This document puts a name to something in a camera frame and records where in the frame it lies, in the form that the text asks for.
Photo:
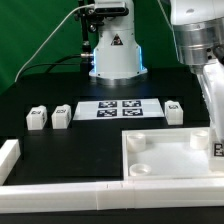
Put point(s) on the white front fence wall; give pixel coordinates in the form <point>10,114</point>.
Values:
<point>112,195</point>

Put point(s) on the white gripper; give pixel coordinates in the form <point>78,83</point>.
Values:
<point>212,85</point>

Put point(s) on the white square tabletop tray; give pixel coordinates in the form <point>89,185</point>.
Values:
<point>158,154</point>

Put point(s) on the black camera on mount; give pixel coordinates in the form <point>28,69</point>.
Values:
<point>117,8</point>

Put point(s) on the sheet with four markers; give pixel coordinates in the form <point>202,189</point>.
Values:
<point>118,109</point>

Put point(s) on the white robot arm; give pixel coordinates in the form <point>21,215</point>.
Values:
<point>198,30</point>

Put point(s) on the white left fence piece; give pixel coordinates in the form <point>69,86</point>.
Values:
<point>9,154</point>

